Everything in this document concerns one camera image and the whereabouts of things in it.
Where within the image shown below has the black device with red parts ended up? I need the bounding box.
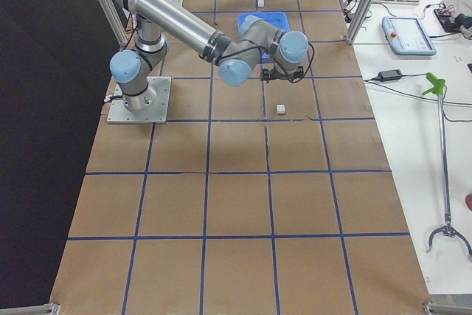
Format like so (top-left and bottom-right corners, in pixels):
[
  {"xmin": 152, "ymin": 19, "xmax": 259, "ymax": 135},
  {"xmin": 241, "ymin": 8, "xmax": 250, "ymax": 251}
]
[{"xmin": 434, "ymin": 8, "xmax": 471, "ymax": 39}]

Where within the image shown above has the blue plastic tray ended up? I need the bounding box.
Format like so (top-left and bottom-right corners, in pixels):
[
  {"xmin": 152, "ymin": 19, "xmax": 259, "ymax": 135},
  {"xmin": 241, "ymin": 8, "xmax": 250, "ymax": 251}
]
[{"xmin": 237, "ymin": 11, "xmax": 291, "ymax": 61}]

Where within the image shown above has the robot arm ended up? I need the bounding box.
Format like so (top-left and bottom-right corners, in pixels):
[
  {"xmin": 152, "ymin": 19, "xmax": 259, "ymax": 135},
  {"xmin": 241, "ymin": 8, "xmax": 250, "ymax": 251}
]
[{"xmin": 110, "ymin": 0, "xmax": 308, "ymax": 113}]

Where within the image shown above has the black power adapter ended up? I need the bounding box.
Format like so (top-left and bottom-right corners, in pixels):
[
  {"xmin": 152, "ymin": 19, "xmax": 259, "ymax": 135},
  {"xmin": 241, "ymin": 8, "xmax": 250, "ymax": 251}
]
[{"xmin": 377, "ymin": 69, "xmax": 403, "ymax": 82}]

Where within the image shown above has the brown paper table cover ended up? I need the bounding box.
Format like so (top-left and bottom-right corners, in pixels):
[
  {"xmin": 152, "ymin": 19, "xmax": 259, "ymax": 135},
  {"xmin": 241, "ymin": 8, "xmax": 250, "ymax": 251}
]
[{"xmin": 51, "ymin": 0, "xmax": 428, "ymax": 314}]

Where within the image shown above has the lower usb hub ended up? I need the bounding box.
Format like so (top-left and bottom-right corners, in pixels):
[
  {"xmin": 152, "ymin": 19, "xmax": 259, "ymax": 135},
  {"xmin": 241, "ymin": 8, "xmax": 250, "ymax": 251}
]
[{"xmin": 339, "ymin": 0, "xmax": 357, "ymax": 15}]

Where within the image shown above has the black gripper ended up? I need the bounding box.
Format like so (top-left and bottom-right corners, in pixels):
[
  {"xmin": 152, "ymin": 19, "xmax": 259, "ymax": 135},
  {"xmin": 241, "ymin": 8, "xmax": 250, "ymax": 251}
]
[{"xmin": 260, "ymin": 66, "xmax": 304, "ymax": 83}]

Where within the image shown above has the green handled reacher grabber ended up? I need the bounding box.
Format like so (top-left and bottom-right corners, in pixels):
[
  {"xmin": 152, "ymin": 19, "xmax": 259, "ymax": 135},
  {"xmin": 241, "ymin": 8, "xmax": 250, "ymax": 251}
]
[{"xmin": 422, "ymin": 72, "xmax": 471, "ymax": 260}]

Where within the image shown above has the teach pendant tablet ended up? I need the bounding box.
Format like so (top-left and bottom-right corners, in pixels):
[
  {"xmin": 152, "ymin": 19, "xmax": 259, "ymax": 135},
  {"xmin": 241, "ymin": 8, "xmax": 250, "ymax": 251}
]
[{"xmin": 381, "ymin": 16, "xmax": 437, "ymax": 56}]

